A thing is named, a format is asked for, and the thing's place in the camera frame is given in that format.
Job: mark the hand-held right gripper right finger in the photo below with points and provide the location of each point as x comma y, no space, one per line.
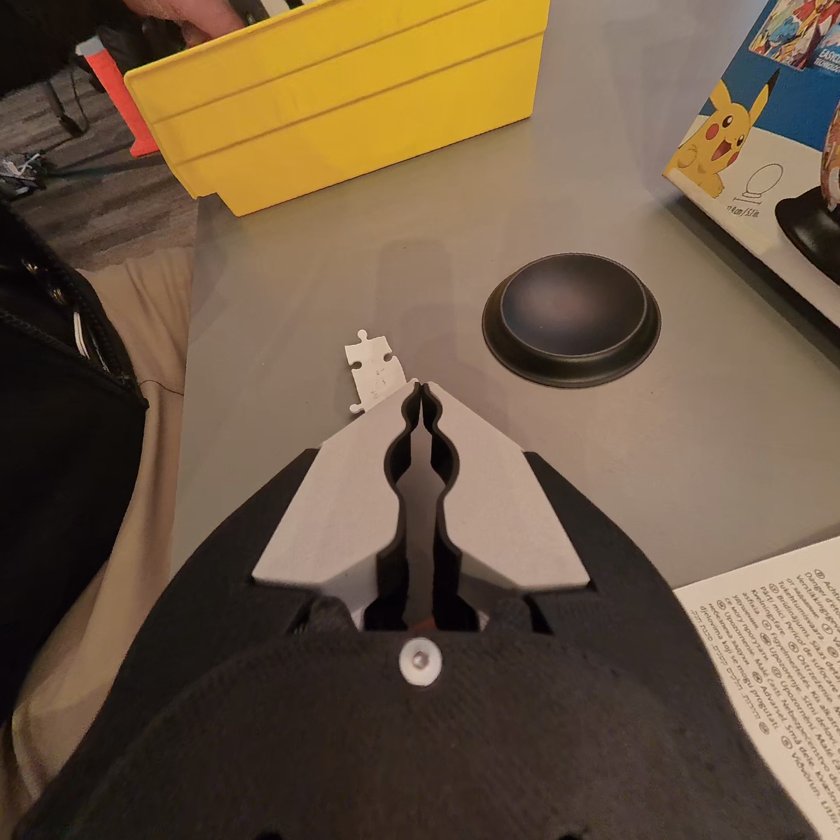
512,512

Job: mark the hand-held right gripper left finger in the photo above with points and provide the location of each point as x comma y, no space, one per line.
328,512

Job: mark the joined white puzzle pieces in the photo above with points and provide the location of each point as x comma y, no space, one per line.
377,377

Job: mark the yellow plastic bin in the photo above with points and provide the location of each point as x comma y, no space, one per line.
341,98

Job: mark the person's left forearm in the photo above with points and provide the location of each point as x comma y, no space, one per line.
39,33

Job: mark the black round puzzle stand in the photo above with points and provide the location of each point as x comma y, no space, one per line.
571,315

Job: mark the colourful puzzle box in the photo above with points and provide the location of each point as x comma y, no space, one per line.
748,131

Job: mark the person's left hand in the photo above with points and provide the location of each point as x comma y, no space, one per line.
197,16

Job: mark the person's beige trousers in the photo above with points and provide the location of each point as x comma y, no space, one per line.
144,492

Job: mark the person's black jacket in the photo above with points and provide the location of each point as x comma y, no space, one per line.
59,459

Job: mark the white printed leaflet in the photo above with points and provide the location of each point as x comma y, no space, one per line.
787,656

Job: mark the orange traffic cone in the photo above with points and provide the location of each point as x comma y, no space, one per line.
121,105

